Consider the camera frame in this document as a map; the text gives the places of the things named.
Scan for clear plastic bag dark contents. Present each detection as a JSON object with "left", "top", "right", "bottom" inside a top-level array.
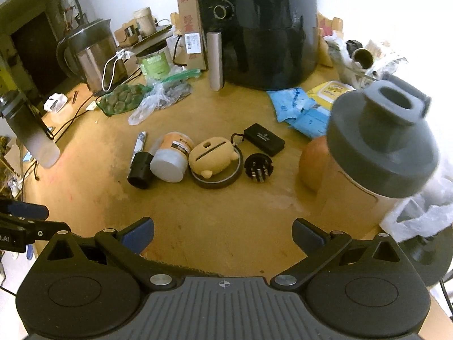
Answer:
[{"left": 128, "top": 69, "right": 202, "bottom": 126}]

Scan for beige lidded jar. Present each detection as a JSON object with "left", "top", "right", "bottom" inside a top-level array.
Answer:
[{"left": 133, "top": 7, "right": 157, "bottom": 37}]

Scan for tall cardboard box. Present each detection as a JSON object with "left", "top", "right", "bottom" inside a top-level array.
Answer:
[{"left": 173, "top": 0, "right": 208, "bottom": 71}]

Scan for white jar orange label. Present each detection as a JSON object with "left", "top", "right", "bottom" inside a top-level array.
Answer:
[{"left": 149, "top": 132, "right": 195, "bottom": 184}]

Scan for blue packet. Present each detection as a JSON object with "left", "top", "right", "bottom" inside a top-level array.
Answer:
[{"left": 286, "top": 106, "right": 334, "bottom": 140}]

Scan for green mesh bag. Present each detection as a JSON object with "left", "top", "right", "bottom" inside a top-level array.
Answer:
[{"left": 96, "top": 83, "right": 148, "bottom": 116}]

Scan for white cable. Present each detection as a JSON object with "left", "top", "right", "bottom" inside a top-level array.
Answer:
[{"left": 101, "top": 50, "right": 137, "bottom": 93}]

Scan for small cardboard box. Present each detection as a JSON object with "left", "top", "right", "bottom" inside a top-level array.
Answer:
[{"left": 114, "top": 25, "right": 139, "bottom": 47}]

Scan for black cylindrical adapter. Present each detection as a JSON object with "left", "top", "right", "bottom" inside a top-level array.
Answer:
[{"left": 127, "top": 152, "right": 154, "bottom": 190}]

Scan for crumpled clear plastic bags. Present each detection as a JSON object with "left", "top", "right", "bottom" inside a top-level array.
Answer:
[{"left": 323, "top": 31, "right": 402, "bottom": 90}]

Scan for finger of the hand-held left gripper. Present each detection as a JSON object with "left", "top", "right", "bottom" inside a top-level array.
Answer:
[
  {"left": 0, "top": 215, "right": 70, "bottom": 248},
  {"left": 0, "top": 198, "right": 49, "bottom": 221}
]

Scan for orange round fruit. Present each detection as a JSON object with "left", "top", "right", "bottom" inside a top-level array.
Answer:
[{"left": 299, "top": 136, "right": 332, "bottom": 193}]

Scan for white plastic bag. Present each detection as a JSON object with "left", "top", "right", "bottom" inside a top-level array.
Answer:
[{"left": 380, "top": 175, "right": 453, "bottom": 244}]

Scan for dark round object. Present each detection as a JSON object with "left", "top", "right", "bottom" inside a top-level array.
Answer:
[{"left": 399, "top": 233, "right": 453, "bottom": 288}]

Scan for bicycle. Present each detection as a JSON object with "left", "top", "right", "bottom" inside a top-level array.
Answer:
[{"left": 56, "top": 0, "right": 90, "bottom": 32}]

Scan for metal cylinder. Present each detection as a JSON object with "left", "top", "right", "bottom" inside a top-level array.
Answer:
[{"left": 353, "top": 47, "right": 376, "bottom": 70}]

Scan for black cable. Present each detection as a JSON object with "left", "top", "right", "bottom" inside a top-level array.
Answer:
[{"left": 45, "top": 67, "right": 143, "bottom": 139}]

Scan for black air fryer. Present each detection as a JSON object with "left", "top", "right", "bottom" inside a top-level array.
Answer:
[{"left": 194, "top": 0, "right": 318, "bottom": 92}]

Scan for shaker bottle with grey lid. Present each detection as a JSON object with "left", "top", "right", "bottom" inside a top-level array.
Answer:
[{"left": 316, "top": 80, "right": 441, "bottom": 228}]

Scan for white plastic charger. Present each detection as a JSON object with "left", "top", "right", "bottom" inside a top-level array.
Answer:
[{"left": 43, "top": 93, "right": 67, "bottom": 112}]

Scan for green labelled can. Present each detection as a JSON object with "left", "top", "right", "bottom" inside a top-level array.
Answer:
[{"left": 136, "top": 44, "right": 171, "bottom": 80}]

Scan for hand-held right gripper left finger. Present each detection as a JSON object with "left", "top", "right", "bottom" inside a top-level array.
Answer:
[{"left": 35, "top": 217, "right": 178, "bottom": 290}]

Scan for small black box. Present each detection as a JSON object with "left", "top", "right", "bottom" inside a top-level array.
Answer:
[{"left": 243, "top": 123, "right": 286, "bottom": 157}]

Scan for blue cloth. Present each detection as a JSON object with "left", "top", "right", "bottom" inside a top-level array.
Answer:
[{"left": 266, "top": 87, "right": 316, "bottom": 123}]

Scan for yellow wipes packet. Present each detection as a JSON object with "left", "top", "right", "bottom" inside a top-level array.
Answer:
[{"left": 307, "top": 81, "right": 356, "bottom": 112}]

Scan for dark flat board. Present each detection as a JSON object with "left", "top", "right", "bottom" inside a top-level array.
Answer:
[{"left": 122, "top": 25, "right": 175, "bottom": 56}]

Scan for frosted grey water bottle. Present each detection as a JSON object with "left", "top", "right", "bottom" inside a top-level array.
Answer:
[{"left": 0, "top": 90, "right": 61, "bottom": 168}]

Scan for stainless steel kettle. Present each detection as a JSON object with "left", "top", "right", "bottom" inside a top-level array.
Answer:
[{"left": 57, "top": 19, "right": 129, "bottom": 93}]

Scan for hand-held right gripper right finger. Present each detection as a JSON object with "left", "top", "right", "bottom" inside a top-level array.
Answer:
[{"left": 270, "top": 218, "right": 414, "bottom": 290}]

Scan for black round pin plug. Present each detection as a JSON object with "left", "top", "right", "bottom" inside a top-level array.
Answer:
[{"left": 244, "top": 153, "right": 274, "bottom": 185}]

